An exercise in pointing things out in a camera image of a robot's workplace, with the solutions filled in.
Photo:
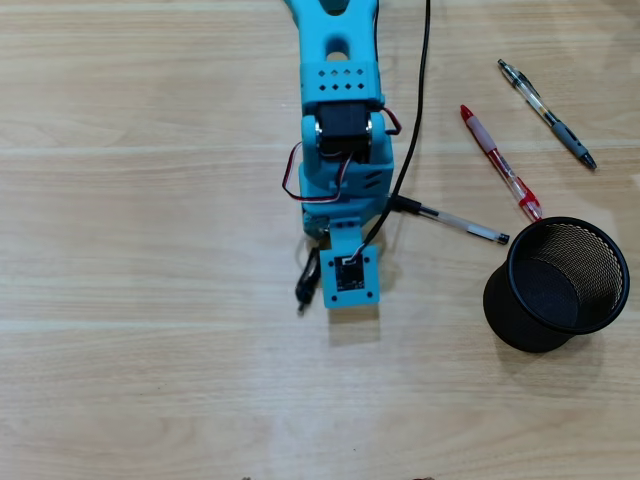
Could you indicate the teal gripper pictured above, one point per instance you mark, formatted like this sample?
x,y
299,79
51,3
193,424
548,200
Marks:
x,y
317,228

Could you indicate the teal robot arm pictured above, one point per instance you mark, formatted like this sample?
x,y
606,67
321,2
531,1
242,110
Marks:
x,y
340,75

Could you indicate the clear pen with black cap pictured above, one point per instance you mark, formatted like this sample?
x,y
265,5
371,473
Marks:
x,y
450,220

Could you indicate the red pen with pink grip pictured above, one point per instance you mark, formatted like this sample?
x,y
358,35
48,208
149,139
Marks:
x,y
495,155

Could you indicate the black mesh pen holder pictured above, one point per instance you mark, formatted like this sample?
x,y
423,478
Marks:
x,y
520,320

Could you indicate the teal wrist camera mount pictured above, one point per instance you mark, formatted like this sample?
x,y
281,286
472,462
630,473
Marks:
x,y
332,280

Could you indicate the clear pen with grey grip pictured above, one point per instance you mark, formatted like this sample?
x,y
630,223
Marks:
x,y
542,110

